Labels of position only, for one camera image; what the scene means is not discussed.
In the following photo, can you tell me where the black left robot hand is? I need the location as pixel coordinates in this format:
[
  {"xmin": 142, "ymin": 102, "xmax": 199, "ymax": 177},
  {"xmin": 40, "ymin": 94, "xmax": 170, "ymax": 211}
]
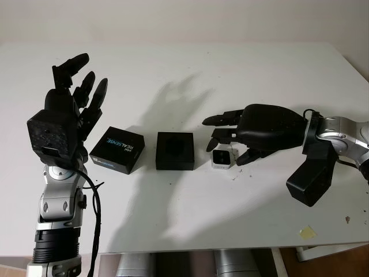
[{"xmin": 44, "ymin": 53, "xmax": 109, "ymax": 162}]

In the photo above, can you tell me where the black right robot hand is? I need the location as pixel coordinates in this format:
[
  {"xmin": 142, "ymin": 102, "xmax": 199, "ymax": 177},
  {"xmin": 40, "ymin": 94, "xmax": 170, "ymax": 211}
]
[{"xmin": 202, "ymin": 103, "xmax": 307, "ymax": 167}]

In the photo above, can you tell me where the small silver depth camera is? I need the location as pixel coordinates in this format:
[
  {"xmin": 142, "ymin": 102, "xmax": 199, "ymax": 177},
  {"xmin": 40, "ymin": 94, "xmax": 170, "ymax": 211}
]
[{"xmin": 211, "ymin": 145, "xmax": 240, "ymax": 169}]

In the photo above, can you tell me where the black RealSense box lid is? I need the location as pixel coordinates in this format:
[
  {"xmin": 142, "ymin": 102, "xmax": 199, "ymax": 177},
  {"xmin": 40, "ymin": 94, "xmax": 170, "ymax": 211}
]
[{"xmin": 89, "ymin": 126, "xmax": 145, "ymax": 175}]

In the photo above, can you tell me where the yellow sticky note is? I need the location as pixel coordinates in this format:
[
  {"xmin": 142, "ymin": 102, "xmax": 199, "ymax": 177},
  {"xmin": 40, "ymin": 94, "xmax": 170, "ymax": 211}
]
[{"xmin": 299, "ymin": 225, "xmax": 318, "ymax": 239}]

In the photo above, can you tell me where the grey robot leg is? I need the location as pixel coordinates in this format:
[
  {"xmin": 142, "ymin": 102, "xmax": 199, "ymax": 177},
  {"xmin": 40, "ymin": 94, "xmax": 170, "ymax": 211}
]
[
  {"xmin": 118, "ymin": 253, "xmax": 150, "ymax": 277},
  {"xmin": 213, "ymin": 249, "xmax": 254, "ymax": 277}
]

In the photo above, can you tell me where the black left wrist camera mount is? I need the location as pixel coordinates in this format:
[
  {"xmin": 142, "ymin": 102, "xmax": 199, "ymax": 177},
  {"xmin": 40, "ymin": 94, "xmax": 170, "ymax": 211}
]
[{"xmin": 27, "ymin": 109, "xmax": 78, "ymax": 168}]

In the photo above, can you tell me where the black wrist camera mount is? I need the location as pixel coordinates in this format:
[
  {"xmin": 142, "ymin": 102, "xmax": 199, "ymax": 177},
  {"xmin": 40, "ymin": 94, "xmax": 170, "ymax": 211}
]
[
  {"xmin": 27, "ymin": 109, "xmax": 78, "ymax": 168},
  {"xmin": 285, "ymin": 111, "xmax": 337, "ymax": 208}
]

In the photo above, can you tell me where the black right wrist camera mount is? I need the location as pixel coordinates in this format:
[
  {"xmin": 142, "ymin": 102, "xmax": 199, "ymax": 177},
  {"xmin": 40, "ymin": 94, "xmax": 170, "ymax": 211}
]
[{"xmin": 285, "ymin": 111, "xmax": 337, "ymax": 208}]

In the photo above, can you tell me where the black camera box base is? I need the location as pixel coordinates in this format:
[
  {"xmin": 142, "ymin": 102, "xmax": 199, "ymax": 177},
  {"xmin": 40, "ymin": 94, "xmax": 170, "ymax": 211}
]
[{"xmin": 156, "ymin": 132, "xmax": 195, "ymax": 171}]

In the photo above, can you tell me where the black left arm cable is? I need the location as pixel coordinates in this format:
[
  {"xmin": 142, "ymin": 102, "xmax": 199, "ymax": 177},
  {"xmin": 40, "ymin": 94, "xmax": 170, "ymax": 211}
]
[{"xmin": 57, "ymin": 163, "xmax": 106, "ymax": 277}]

